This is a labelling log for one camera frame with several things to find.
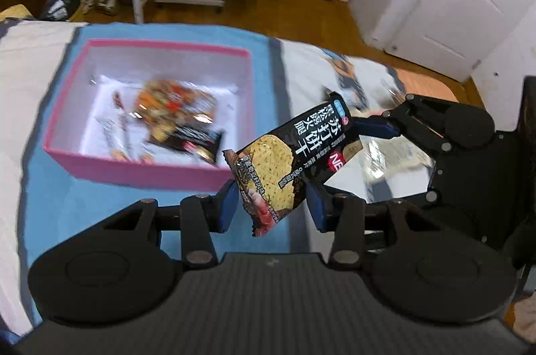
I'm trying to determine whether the orange blanket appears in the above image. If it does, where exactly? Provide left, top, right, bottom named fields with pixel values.
left=394, top=68, right=461, bottom=104

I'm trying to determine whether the small white snack packet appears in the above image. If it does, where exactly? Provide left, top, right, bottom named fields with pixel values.
left=94, top=116, right=131, bottom=155

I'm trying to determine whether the white door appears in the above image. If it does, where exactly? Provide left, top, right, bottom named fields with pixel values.
left=371, top=0, right=536, bottom=83

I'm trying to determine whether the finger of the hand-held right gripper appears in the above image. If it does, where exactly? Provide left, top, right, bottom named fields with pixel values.
left=412, top=164, right=447, bottom=209
left=354, top=93, right=455, bottom=152

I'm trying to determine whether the pink cardboard box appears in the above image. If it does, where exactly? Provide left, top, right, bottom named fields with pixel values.
left=43, top=39, right=252, bottom=190

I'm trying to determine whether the printed paper sheet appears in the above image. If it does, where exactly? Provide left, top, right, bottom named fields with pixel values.
left=79, top=74, right=239, bottom=167

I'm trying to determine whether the black cracker packet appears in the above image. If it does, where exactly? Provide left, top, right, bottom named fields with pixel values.
left=222, top=91, right=361, bottom=238

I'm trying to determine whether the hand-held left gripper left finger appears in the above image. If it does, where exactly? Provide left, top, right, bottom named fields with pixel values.
left=98, top=179, right=240, bottom=270

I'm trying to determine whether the dark snack packet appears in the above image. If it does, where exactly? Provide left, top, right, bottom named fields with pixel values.
left=148, top=120, right=222, bottom=165

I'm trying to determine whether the yellow cloth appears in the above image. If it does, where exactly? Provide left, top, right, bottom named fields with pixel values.
left=0, top=3, right=34, bottom=20

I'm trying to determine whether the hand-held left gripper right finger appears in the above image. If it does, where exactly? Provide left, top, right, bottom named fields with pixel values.
left=306, top=182, right=451, bottom=271

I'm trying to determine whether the beige noodle packet red label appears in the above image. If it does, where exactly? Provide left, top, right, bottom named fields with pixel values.
left=363, top=136, right=437, bottom=185

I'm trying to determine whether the clear bag of mixed nuts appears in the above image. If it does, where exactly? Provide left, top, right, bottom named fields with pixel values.
left=134, top=80, right=218, bottom=126

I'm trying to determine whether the black plastic bag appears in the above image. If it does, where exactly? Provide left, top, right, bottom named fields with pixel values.
left=40, top=0, right=82, bottom=20

